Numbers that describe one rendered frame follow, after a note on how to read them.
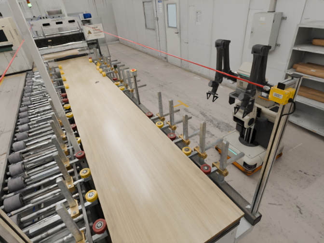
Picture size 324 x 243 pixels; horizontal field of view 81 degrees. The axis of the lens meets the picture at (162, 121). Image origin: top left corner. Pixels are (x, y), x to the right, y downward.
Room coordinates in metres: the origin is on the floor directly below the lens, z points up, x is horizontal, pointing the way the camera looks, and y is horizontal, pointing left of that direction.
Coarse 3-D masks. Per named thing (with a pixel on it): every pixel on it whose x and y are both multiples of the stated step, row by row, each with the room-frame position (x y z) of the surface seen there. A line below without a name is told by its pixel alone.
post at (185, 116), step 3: (183, 114) 1.47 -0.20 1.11; (186, 114) 1.46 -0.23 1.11; (183, 117) 1.46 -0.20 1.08; (186, 117) 1.45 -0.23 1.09; (183, 120) 1.46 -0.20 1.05; (186, 120) 1.45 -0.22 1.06; (183, 123) 1.47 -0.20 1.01; (186, 123) 1.45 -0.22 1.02; (183, 126) 1.47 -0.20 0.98; (186, 126) 1.45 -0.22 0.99; (183, 129) 1.47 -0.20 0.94; (186, 129) 1.45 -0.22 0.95; (183, 132) 1.47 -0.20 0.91; (186, 132) 1.45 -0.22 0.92; (183, 135) 1.47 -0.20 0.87; (186, 135) 1.45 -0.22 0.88; (183, 138) 1.47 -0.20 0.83; (186, 138) 1.45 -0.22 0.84
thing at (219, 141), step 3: (216, 141) 1.37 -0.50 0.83; (219, 141) 1.37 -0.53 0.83; (210, 144) 1.34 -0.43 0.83; (213, 144) 1.34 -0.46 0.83; (216, 144) 1.35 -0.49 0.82; (207, 147) 1.31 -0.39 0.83; (210, 147) 1.32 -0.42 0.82; (195, 150) 1.28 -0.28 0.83; (192, 153) 1.24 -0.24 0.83; (195, 153) 1.24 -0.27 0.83; (189, 156) 1.21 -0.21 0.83; (192, 156) 1.23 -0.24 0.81
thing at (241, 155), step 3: (240, 153) 1.17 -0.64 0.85; (243, 153) 1.16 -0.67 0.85; (234, 156) 1.14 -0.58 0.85; (237, 156) 1.14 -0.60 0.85; (240, 156) 1.14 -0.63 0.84; (243, 156) 1.16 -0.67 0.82; (228, 159) 1.12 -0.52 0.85; (231, 159) 1.11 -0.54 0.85; (234, 159) 1.11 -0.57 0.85; (237, 159) 1.13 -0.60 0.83; (228, 162) 1.08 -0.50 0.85; (231, 162) 1.10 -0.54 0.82; (213, 168) 1.04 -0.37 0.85; (216, 168) 1.03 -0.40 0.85; (213, 171) 1.01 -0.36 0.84; (216, 171) 1.03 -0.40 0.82; (210, 174) 1.00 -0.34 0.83
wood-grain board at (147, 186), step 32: (64, 64) 4.63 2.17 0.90; (96, 96) 2.55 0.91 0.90; (96, 128) 1.71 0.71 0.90; (128, 128) 1.65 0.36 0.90; (96, 160) 1.21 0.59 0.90; (128, 160) 1.17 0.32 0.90; (160, 160) 1.13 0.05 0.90; (128, 192) 0.85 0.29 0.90; (160, 192) 0.82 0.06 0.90; (192, 192) 0.80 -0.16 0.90; (128, 224) 0.62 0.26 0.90; (160, 224) 0.61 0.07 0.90; (192, 224) 0.59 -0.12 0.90; (224, 224) 0.57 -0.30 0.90
